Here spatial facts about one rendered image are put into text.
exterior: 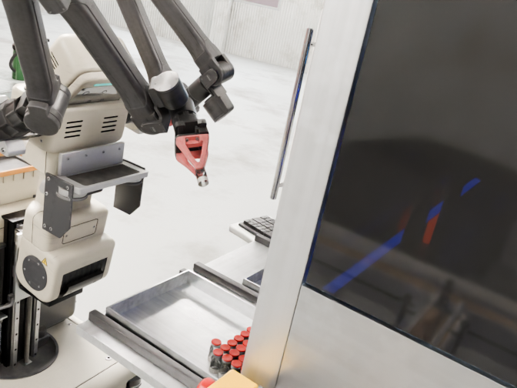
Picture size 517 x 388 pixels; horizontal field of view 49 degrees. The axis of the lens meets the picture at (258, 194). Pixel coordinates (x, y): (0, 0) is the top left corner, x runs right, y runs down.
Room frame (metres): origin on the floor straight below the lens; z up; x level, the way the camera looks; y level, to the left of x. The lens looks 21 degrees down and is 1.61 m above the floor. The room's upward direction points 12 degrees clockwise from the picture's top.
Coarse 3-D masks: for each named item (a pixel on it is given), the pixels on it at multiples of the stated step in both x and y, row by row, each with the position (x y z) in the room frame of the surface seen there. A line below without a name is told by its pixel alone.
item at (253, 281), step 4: (264, 268) 1.32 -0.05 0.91; (256, 272) 1.29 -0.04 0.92; (260, 272) 1.31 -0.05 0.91; (248, 276) 1.26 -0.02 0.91; (252, 276) 1.27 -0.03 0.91; (256, 276) 1.29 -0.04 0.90; (260, 276) 1.31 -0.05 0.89; (244, 280) 1.24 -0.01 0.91; (248, 280) 1.24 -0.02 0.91; (252, 280) 1.28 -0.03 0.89; (256, 280) 1.30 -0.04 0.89; (260, 280) 1.31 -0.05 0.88; (244, 284) 1.24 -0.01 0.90; (248, 284) 1.23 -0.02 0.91; (252, 284) 1.23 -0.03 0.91; (256, 284) 1.23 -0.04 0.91; (260, 284) 1.29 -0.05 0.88; (252, 288) 1.23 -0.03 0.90; (256, 288) 1.22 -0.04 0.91; (256, 292) 1.22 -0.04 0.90
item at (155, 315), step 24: (168, 288) 1.17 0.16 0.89; (192, 288) 1.20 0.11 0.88; (216, 288) 1.18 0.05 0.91; (120, 312) 1.04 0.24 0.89; (144, 312) 1.06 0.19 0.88; (168, 312) 1.08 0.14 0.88; (192, 312) 1.10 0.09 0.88; (216, 312) 1.12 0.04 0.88; (240, 312) 1.14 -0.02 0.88; (144, 336) 0.95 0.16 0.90; (168, 336) 1.00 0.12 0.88; (192, 336) 1.01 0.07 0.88; (216, 336) 1.03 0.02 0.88; (192, 360) 0.94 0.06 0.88
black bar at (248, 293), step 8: (200, 264) 1.30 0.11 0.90; (200, 272) 1.28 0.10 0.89; (208, 272) 1.27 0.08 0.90; (216, 272) 1.27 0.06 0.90; (216, 280) 1.26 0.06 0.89; (224, 280) 1.24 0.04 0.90; (232, 280) 1.25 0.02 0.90; (232, 288) 1.23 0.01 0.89; (240, 288) 1.22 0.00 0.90; (248, 288) 1.23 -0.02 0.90; (248, 296) 1.21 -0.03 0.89; (256, 296) 1.20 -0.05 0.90
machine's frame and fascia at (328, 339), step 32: (320, 320) 0.71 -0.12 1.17; (352, 320) 0.69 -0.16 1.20; (288, 352) 0.73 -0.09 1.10; (320, 352) 0.70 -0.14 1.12; (352, 352) 0.68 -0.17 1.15; (384, 352) 0.66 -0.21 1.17; (416, 352) 0.64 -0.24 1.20; (288, 384) 0.72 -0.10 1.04; (320, 384) 0.70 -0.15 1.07; (352, 384) 0.67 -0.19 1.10; (384, 384) 0.65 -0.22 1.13; (416, 384) 0.63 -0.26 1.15; (448, 384) 0.62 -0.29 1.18; (480, 384) 0.60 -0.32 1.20
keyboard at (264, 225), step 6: (264, 216) 1.86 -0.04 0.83; (240, 222) 1.79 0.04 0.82; (246, 222) 1.78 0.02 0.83; (252, 222) 1.78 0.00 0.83; (258, 222) 1.80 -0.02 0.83; (264, 222) 1.80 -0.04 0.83; (270, 222) 1.82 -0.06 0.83; (246, 228) 1.76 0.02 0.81; (252, 228) 1.76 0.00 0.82; (258, 228) 1.75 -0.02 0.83; (264, 228) 1.76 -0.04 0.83; (270, 228) 1.77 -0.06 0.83; (264, 234) 1.72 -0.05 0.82; (270, 234) 1.72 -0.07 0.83
